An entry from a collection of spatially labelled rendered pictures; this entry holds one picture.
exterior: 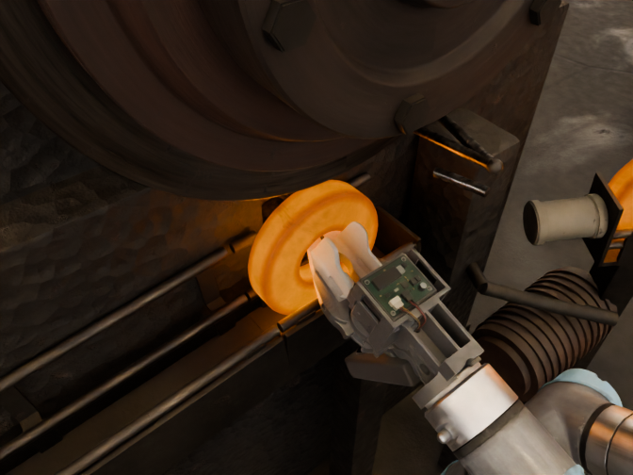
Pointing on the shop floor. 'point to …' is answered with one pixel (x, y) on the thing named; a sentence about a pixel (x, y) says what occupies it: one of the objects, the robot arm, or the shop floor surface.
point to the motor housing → (540, 336)
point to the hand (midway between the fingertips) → (316, 237)
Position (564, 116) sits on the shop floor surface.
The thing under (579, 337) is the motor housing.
